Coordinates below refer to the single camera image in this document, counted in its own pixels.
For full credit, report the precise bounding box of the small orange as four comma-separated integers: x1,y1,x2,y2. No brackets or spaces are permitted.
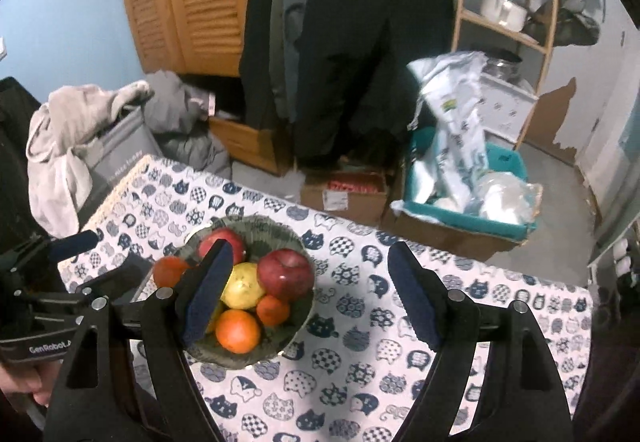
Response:
152,256,191,288

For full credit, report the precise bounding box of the large orange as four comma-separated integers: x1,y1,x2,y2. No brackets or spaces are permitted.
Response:
214,309,262,354

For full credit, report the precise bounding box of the bright red apple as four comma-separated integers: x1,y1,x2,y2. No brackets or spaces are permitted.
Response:
197,227,248,268

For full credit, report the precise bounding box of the small tangerine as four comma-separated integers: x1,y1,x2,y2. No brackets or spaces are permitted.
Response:
256,295,291,327

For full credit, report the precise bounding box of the dark red apple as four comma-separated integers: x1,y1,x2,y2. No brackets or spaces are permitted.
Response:
257,248,314,301

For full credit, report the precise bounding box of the person's left hand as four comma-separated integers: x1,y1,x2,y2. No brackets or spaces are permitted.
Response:
0,361,61,407

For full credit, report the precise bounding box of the beige clothes pile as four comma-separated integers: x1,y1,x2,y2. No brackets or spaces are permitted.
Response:
25,80,151,239

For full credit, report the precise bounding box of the grey laundry bag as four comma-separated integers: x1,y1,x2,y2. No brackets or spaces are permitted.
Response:
78,106,162,227

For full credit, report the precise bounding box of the green glass bowl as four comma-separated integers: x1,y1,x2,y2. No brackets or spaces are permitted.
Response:
176,216,316,370

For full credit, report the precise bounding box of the cat pattern tablecloth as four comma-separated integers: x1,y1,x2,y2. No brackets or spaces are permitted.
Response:
56,155,594,442

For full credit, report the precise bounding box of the grey jacket pile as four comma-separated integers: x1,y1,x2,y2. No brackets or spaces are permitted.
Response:
143,71,232,179

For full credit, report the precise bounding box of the white shoe rack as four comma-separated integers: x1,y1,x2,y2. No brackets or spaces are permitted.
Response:
588,219,639,287

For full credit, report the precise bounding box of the teal cardboard box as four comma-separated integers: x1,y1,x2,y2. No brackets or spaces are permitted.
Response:
390,127,544,244

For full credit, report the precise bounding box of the clear plastic bag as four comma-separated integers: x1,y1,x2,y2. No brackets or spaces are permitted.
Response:
469,171,544,225

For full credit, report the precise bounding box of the brown cardboard box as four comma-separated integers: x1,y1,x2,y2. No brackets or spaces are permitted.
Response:
300,171,388,227

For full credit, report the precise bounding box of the white patterned plastic bag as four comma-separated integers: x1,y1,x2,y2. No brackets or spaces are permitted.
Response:
408,51,488,213

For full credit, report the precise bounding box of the black hanging coat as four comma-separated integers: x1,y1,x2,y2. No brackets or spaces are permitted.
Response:
240,0,454,169

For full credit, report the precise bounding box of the white cooking pot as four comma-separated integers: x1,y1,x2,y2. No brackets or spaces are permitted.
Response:
480,0,528,32

